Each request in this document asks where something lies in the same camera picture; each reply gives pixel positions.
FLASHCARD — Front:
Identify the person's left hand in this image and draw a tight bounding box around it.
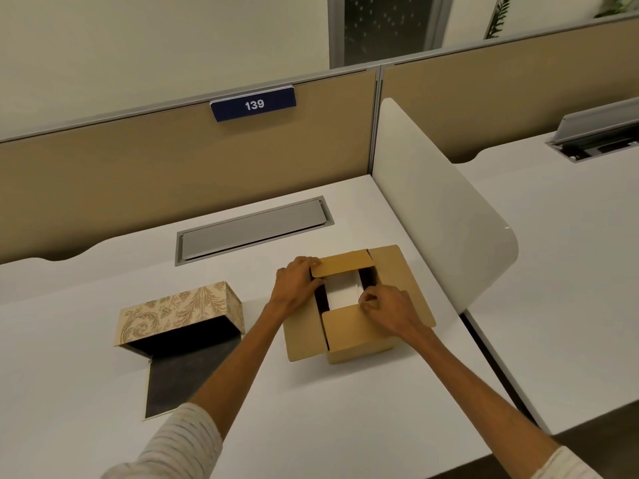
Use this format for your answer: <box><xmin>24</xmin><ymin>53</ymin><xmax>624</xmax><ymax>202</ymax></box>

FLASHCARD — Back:
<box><xmin>270</xmin><ymin>256</ymin><xmax>325</xmax><ymax>321</ymax></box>

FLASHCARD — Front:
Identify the person's right hand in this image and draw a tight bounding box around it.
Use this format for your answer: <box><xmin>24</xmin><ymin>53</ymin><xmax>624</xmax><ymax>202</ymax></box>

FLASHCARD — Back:
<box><xmin>358</xmin><ymin>283</ymin><xmax>435</xmax><ymax>345</ymax></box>

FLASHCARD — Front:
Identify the brown cardboard box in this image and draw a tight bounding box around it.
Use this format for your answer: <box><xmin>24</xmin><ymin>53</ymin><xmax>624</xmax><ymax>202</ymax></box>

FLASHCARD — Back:
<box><xmin>283</xmin><ymin>245</ymin><xmax>437</xmax><ymax>365</ymax></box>

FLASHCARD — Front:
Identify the person's left forearm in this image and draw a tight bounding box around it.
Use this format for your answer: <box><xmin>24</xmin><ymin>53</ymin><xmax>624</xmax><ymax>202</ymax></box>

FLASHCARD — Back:
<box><xmin>102</xmin><ymin>306</ymin><xmax>288</xmax><ymax>479</ymax></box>

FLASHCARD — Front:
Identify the person's right forearm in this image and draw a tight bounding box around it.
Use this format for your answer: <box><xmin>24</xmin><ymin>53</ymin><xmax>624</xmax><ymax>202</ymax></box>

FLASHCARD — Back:
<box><xmin>405</xmin><ymin>328</ymin><xmax>605</xmax><ymax>479</ymax></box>

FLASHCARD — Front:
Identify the white item in box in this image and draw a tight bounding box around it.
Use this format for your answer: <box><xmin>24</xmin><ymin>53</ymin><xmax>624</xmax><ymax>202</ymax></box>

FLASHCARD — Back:
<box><xmin>324</xmin><ymin>274</ymin><xmax>364</xmax><ymax>311</ymax></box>

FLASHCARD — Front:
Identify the white side divider panel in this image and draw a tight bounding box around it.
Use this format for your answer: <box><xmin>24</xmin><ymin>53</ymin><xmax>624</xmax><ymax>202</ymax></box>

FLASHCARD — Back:
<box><xmin>371</xmin><ymin>97</ymin><xmax>520</xmax><ymax>315</ymax></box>

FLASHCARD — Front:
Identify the patterned beige gift box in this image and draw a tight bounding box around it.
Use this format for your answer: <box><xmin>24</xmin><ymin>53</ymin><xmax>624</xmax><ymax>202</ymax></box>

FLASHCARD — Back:
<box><xmin>114</xmin><ymin>281</ymin><xmax>246</xmax><ymax>422</ymax></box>

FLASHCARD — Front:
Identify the blue desk number sign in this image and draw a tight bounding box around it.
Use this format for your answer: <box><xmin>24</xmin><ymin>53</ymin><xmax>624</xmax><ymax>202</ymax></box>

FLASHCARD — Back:
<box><xmin>210</xmin><ymin>86</ymin><xmax>297</xmax><ymax>123</ymax></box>

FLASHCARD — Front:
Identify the beige desk partition panel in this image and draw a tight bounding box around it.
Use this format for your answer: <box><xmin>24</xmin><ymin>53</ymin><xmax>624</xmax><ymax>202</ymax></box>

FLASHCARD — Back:
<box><xmin>379</xmin><ymin>14</ymin><xmax>639</xmax><ymax>165</ymax></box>
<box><xmin>0</xmin><ymin>69</ymin><xmax>381</xmax><ymax>265</ymax></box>

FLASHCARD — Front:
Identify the dark glass door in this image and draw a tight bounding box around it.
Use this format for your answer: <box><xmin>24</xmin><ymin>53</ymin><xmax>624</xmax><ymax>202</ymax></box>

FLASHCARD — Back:
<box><xmin>328</xmin><ymin>0</ymin><xmax>446</xmax><ymax>69</ymax></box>

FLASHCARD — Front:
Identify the green plant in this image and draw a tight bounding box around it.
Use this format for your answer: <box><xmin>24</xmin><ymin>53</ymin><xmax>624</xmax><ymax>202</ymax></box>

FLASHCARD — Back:
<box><xmin>483</xmin><ymin>0</ymin><xmax>513</xmax><ymax>40</ymax></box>
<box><xmin>593</xmin><ymin>0</ymin><xmax>639</xmax><ymax>18</ymax></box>

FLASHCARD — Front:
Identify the grey closed cable tray lid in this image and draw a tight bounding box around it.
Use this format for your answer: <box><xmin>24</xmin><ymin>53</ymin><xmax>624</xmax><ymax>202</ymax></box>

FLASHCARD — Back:
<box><xmin>175</xmin><ymin>196</ymin><xmax>335</xmax><ymax>267</ymax></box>

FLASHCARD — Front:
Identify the grey open cable tray lid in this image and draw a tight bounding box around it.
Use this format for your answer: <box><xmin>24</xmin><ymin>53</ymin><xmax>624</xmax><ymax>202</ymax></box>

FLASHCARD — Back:
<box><xmin>544</xmin><ymin>98</ymin><xmax>639</xmax><ymax>164</ymax></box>

